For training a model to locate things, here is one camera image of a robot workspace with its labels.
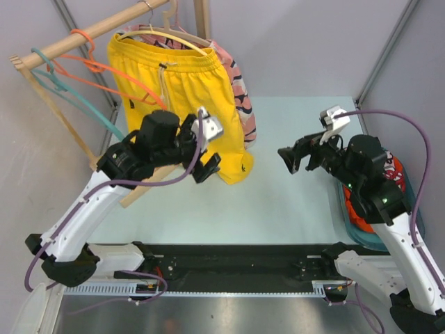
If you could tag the orange hanger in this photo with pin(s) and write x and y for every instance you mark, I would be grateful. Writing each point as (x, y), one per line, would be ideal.
(148, 97)

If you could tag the teal hanger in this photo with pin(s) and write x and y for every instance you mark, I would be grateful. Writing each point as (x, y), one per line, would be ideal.
(53, 84)

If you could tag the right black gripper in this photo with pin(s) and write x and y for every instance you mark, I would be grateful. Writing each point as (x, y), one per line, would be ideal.
(309, 145)

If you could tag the colourful cartoon print shorts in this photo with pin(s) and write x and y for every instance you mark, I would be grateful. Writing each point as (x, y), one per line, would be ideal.
(394, 170)

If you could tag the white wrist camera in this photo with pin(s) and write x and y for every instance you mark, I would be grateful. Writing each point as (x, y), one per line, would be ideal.
(211, 128)
(333, 120)

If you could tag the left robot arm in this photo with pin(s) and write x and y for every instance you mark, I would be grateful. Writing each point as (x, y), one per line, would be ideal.
(163, 151)

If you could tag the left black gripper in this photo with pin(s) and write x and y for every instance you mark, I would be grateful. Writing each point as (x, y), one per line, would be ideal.
(201, 171)

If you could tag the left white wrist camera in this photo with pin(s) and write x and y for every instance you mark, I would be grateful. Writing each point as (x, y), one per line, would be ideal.
(211, 128)

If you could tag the pink shark print shorts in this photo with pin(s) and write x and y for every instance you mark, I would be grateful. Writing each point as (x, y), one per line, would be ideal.
(243, 101)

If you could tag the beige hanger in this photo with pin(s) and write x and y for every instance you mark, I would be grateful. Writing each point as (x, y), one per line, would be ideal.
(172, 27)

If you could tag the yellow shorts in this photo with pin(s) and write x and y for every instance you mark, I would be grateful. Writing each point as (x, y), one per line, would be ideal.
(184, 97)

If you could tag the wooden clothes rack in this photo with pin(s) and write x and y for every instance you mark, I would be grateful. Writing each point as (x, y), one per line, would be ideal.
(27, 63)

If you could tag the white slotted cable duct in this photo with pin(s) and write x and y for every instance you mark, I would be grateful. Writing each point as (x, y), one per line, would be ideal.
(148, 288)

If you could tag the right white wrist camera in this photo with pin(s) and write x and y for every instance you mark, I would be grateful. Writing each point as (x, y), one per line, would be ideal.
(333, 120)

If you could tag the yellow hanger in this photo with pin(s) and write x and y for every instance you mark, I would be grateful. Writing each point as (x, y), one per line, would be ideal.
(193, 46)

